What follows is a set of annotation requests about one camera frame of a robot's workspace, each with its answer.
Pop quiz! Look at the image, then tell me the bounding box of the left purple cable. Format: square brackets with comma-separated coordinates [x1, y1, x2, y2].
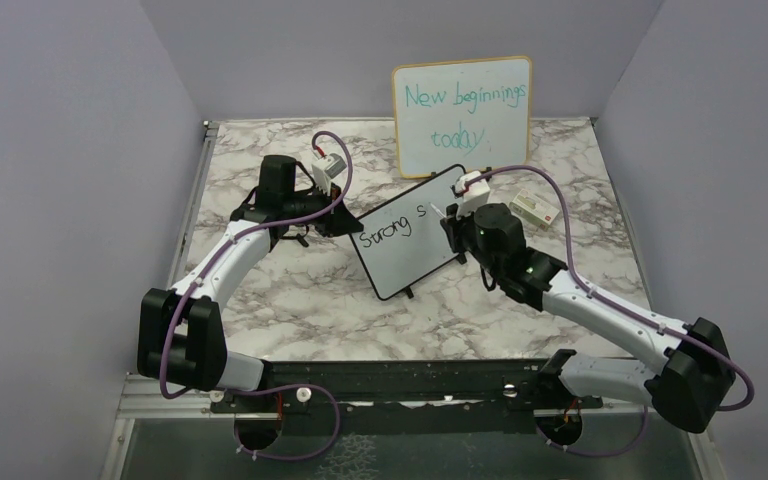
[158, 130, 355, 463]

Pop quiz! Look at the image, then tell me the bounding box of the silver black whiteboard stand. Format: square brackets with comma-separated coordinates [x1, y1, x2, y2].
[401, 253, 467, 299]

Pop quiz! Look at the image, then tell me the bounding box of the black framed whiteboard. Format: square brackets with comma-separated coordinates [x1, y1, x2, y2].
[350, 164, 466, 301]

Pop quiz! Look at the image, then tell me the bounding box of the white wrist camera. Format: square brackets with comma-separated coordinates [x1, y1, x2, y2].
[311, 153, 347, 194]
[452, 171, 491, 219]

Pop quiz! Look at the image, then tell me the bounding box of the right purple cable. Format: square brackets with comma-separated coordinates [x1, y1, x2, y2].
[456, 164, 755, 458]

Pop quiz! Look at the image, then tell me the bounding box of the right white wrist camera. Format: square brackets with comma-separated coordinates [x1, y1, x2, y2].
[452, 171, 491, 219]

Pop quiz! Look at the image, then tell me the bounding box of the yellow framed whiteboard with writing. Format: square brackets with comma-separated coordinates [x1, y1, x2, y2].
[391, 56, 533, 178]

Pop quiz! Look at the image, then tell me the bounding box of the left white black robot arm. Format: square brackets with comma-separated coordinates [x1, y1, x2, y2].
[137, 154, 363, 411]

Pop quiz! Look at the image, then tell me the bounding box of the black aluminium base frame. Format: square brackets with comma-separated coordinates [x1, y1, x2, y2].
[102, 359, 725, 479]

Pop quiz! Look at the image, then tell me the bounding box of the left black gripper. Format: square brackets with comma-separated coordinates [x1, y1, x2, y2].
[285, 181, 363, 238]

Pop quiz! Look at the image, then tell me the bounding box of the white green eraser box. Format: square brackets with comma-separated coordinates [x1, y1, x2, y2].
[508, 189, 560, 230]

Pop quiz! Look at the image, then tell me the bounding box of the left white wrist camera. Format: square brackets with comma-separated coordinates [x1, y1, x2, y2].
[311, 153, 347, 194]

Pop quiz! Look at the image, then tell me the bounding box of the black marker cap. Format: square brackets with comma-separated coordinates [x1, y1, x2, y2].
[296, 234, 310, 248]

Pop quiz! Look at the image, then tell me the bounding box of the purple cable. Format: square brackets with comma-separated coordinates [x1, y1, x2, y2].
[158, 130, 355, 463]
[456, 164, 755, 458]

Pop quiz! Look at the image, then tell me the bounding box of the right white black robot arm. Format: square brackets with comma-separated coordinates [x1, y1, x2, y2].
[440, 203, 736, 433]

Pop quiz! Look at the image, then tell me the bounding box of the black white marker pen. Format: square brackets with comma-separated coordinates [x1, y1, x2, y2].
[429, 202, 447, 220]

